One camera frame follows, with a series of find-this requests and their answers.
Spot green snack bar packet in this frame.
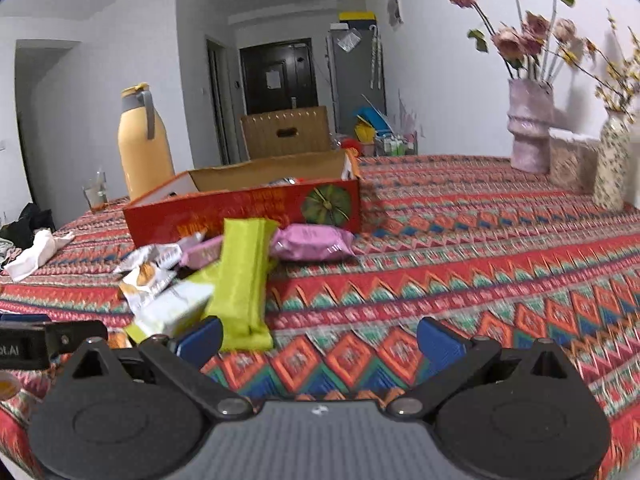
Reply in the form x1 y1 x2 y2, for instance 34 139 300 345
204 218 278 352

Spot pink snack packet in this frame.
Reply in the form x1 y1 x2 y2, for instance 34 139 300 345
179 235 224 270
269 224 355 262

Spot white green snack packet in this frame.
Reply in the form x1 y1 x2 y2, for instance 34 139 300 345
125 262 219 344

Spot small cracker packet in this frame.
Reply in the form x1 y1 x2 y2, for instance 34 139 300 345
119 262 177 315

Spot white barcode cracker packet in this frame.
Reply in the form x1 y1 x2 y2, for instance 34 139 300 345
113 243 182 274

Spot white crumpled cloth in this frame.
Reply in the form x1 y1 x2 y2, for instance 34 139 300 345
4 229 75 283

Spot patterned red tablecloth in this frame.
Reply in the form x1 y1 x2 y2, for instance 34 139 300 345
0 153 640 480

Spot glass cup with drink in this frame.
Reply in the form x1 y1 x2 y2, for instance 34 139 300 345
82 169 107 212

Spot red cardboard snack box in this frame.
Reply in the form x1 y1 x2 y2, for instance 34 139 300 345
124 148 361 247

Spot yellow thermos jug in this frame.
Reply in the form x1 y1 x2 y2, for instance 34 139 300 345
117 82 175 200

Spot clear plastic storage jar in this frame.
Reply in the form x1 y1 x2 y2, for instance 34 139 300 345
550 129 600 194

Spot wooden chair back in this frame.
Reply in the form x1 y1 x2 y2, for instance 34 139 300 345
241 106 332 160

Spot floral ceramic vase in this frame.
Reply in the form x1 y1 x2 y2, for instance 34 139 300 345
593 108 631 212

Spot pink textured vase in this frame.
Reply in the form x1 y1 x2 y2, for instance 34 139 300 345
506 79 554 174

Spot dark entrance door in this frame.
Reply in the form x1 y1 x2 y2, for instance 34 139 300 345
240 38 319 115

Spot grey refrigerator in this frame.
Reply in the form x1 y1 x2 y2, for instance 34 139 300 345
326 24 386 136

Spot dried pink roses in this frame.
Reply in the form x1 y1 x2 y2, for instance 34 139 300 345
449 0 577 87

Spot yellow blossom branches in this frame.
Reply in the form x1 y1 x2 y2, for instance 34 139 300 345
559 10 639 125

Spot yellow box on fridge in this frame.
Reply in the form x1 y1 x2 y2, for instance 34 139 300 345
338 11 376 22

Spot wire rack with bottles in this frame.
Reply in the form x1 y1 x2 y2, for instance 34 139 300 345
374 132 418 157

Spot wall electrical panel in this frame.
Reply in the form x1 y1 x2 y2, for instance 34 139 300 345
386 0 404 30

